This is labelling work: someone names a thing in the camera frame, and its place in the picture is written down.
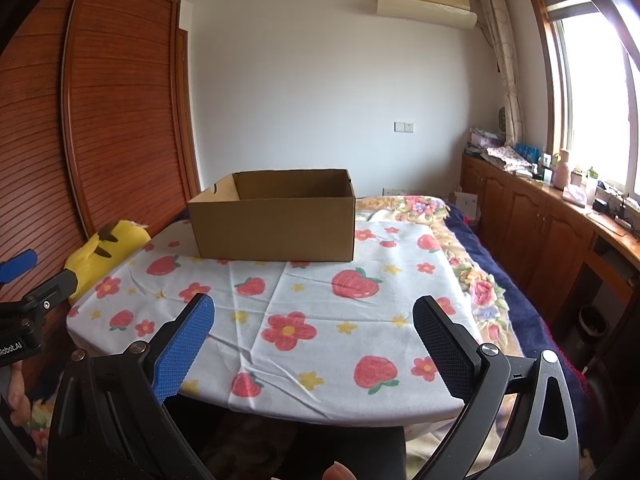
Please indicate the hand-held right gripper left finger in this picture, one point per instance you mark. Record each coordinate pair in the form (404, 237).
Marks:
(185, 350)

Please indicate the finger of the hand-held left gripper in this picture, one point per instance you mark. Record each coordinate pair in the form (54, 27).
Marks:
(20, 265)
(55, 287)

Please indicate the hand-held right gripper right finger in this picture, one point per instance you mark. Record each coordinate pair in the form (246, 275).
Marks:
(445, 350)

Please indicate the brown cardboard box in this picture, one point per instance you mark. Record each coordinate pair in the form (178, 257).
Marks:
(275, 225)

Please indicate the person's left hand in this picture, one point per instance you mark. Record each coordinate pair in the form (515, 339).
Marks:
(19, 395)

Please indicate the person's right hand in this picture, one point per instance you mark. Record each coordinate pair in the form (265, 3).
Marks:
(340, 472)

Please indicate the yellow plush toy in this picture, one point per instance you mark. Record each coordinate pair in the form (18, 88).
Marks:
(105, 255)

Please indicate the navy blue blanket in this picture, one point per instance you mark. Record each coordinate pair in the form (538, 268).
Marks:
(520, 310)

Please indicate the floral blanket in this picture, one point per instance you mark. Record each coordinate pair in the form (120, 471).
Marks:
(465, 265)

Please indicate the strawberry print tablecloth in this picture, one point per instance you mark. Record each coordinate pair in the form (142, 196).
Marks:
(310, 300)

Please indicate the person's dark trousers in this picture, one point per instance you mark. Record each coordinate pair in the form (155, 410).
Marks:
(350, 452)

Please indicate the wooden cabinet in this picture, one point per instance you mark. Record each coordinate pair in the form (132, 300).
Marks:
(535, 230)

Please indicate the white carton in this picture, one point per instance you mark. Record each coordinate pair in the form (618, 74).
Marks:
(462, 201)

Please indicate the black waste bin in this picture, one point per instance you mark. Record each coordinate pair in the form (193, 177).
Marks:
(595, 321)

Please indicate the wooden slatted wardrobe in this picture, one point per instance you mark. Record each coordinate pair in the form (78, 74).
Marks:
(110, 135)

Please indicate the patterned folded cloth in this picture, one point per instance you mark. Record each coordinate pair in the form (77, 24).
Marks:
(507, 157)

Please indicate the tissue pack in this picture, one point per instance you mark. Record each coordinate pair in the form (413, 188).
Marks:
(575, 194)

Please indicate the black device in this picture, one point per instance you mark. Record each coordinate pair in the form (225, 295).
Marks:
(600, 206)

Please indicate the stack of purple boxes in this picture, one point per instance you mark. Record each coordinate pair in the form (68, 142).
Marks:
(482, 140)

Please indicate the pink bottle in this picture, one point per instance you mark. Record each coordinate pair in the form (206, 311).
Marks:
(562, 170)

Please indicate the blue boxes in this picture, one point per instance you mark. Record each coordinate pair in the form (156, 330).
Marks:
(528, 151)

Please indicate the green cap bottle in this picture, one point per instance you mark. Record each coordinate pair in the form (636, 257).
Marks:
(591, 182)

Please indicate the small desk fan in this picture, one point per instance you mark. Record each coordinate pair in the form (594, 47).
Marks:
(501, 117)

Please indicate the window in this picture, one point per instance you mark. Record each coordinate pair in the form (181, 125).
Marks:
(595, 95)

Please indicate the patterned curtain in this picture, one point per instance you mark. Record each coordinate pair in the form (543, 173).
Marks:
(505, 60)

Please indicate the white wall switch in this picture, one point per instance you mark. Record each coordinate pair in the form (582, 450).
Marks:
(404, 127)

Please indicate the wall air conditioner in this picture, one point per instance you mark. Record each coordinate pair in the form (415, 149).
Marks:
(425, 0)

